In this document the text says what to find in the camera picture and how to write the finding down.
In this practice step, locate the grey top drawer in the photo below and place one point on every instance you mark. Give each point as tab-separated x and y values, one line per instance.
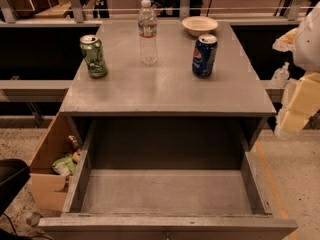
166	179

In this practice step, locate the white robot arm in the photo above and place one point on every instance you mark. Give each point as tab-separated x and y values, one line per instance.
301	98

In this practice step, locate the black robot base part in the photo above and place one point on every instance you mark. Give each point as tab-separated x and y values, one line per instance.
14	174

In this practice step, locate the grey wooden drawer cabinet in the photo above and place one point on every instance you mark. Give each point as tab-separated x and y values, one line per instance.
169	87

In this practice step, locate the blue Pepsi can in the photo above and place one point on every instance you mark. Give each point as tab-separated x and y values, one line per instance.
204	55

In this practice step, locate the white bowl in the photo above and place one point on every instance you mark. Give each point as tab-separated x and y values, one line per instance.
198	25

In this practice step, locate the clear plastic water bottle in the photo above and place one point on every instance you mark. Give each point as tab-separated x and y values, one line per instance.
147	26

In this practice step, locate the green soda can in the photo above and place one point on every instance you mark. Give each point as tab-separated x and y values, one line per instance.
92	51

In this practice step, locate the green snack bag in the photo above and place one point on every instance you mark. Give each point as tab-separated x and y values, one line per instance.
65	166

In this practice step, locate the brown cardboard box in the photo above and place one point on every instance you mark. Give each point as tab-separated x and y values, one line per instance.
49	189

